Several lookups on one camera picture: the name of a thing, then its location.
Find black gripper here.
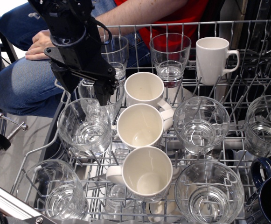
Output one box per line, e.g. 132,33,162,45
46,17,118,106

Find clear glass cup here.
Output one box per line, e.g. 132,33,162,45
57,98,111,156

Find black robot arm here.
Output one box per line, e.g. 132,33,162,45
29,0,118,105

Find person's forearm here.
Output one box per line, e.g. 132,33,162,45
96,0,187,35

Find person's hand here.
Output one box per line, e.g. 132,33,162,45
25,29,54,61

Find clear glass behind gripper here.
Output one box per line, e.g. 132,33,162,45
77,79,125,125

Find clear glass back left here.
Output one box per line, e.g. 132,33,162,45
101,35,129,81

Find white mug upper centre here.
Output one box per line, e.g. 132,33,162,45
124,72,171,110

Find person's blue jeans legs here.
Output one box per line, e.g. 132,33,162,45
0,0,151,118

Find white mug middle centre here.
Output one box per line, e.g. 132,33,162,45
117,104,174,150

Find clear glass back centre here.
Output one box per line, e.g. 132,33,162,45
150,33,191,88

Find white mug lower centre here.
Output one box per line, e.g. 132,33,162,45
106,146,173,203

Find red shirt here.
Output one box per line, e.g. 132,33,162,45
114,0,209,51

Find clear glass front left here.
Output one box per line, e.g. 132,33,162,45
15,159,88,221

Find clear glass middle right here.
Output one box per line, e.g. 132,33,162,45
173,96,230,155

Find tall white mug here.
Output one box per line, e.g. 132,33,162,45
195,37,240,85

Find clear glass front right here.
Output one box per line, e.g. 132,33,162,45
174,161,244,224

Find clear glass far right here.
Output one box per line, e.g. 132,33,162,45
244,95,271,157

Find dark blue mug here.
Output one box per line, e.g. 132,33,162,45
245,157,271,224

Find grey wire dishwasher rack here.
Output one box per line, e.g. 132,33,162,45
11,20,271,224

